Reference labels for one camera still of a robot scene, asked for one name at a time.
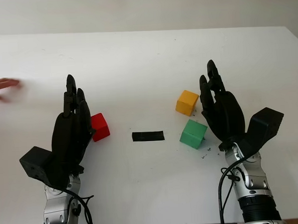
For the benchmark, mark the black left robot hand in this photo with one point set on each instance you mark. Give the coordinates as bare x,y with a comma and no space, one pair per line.
67,136

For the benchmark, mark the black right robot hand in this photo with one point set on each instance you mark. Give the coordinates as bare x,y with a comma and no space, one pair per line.
225,115

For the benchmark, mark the red cube block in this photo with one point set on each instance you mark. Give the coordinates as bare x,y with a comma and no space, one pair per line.
101,127

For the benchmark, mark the green cube block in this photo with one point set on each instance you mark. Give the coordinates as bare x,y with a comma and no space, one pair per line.
192,133

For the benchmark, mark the yellow cube block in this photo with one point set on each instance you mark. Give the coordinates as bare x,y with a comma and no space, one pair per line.
186,102

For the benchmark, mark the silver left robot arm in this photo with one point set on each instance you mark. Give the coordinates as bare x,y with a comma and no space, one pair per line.
56,209

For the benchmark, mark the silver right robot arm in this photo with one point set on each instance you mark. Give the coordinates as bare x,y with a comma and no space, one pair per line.
255,184

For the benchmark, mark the black tape strip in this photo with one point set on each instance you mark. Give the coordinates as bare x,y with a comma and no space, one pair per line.
147,136

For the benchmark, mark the person's bare hand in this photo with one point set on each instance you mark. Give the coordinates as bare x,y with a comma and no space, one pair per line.
0,87

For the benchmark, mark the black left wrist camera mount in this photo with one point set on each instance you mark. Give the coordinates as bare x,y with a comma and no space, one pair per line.
35,160

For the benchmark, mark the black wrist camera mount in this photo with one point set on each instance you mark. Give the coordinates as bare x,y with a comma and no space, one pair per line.
264,126
35,160

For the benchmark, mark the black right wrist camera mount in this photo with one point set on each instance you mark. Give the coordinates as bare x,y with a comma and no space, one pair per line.
264,126

